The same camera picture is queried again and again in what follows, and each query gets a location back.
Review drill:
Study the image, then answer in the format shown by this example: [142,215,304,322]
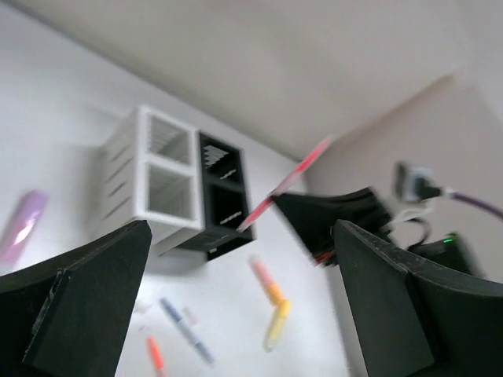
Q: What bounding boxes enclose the black slotted container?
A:
[178,133,255,261]

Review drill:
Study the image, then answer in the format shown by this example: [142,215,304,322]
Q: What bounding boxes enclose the purple highlighter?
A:
[1,190,49,268]

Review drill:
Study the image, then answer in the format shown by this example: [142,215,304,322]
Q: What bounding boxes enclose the blue pen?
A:
[159,298,215,365]

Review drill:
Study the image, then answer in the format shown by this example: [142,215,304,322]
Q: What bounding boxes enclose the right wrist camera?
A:
[392,161,441,203]

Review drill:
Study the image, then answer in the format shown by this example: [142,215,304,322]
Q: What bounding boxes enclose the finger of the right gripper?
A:
[272,187,391,266]

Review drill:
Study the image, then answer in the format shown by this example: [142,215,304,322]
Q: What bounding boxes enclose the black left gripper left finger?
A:
[1,221,152,376]

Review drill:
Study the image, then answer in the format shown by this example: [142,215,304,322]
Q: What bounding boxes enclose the white slotted container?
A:
[95,105,204,247]

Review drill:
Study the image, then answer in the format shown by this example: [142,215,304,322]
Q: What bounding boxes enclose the yellow highlighter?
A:
[263,299,292,352]

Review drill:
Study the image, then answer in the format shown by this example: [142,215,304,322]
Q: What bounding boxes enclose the red pen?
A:
[237,135,334,232]

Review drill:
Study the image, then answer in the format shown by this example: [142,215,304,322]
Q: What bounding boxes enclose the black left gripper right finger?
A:
[333,221,502,376]

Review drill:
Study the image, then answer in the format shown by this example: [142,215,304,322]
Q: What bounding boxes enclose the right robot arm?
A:
[272,188,502,376]

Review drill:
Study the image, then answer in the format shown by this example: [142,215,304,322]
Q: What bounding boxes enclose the pink orange highlighter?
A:
[248,257,285,306]

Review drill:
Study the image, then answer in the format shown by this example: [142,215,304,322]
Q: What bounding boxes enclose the orange pen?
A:
[146,336,165,377]

